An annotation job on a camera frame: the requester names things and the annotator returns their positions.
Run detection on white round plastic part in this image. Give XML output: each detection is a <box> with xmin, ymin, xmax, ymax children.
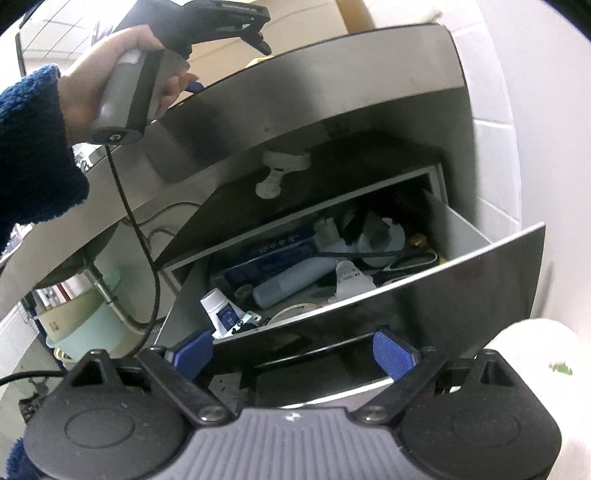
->
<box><xmin>358</xmin><ymin>216</ymin><xmax>406</xmax><ymax>268</ymax></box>

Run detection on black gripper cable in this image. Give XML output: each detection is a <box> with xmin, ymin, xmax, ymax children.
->
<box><xmin>104</xmin><ymin>143</ymin><xmax>164</xmax><ymax>358</ymax></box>

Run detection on light blue cylinder bottle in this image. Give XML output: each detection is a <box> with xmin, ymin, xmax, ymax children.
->
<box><xmin>252</xmin><ymin>257</ymin><xmax>338</xmax><ymax>309</ymax></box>

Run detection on black drawer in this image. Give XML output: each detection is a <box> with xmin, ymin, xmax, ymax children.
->
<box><xmin>194</xmin><ymin>334</ymin><xmax>390</xmax><ymax>411</ymax></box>
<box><xmin>151</xmin><ymin>165</ymin><xmax>547</xmax><ymax>407</ymax></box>

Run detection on mint green plastic basin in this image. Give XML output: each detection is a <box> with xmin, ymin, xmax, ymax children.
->
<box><xmin>39</xmin><ymin>274</ymin><xmax>139</xmax><ymax>361</ymax></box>

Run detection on blue toothpaste box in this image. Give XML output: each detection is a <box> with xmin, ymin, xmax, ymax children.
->
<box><xmin>221</xmin><ymin>239</ymin><xmax>320</xmax><ymax>287</ymax></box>

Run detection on stainless counter front panel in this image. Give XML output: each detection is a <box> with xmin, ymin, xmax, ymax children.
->
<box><xmin>1</xmin><ymin>24</ymin><xmax>474</xmax><ymax>313</ymax></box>

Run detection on white blue cream tube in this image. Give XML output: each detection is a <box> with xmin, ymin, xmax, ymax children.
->
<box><xmin>200</xmin><ymin>288</ymin><xmax>245</xmax><ymax>339</ymax></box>

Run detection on person's left hand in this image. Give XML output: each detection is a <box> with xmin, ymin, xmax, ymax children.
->
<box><xmin>57</xmin><ymin>23</ymin><xmax>199</xmax><ymax>148</ymax></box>

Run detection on blue fleece left sleeve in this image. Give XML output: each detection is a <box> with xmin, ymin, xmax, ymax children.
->
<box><xmin>1</xmin><ymin>64</ymin><xmax>89</xmax><ymax>247</ymax></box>

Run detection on black scissors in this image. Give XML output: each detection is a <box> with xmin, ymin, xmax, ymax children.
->
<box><xmin>371</xmin><ymin>250</ymin><xmax>440</xmax><ymax>285</ymax></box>

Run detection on white plastic pipe fitting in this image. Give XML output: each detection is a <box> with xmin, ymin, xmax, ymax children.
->
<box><xmin>256</xmin><ymin>150</ymin><xmax>311</xmax><ymax>200</ymax></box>

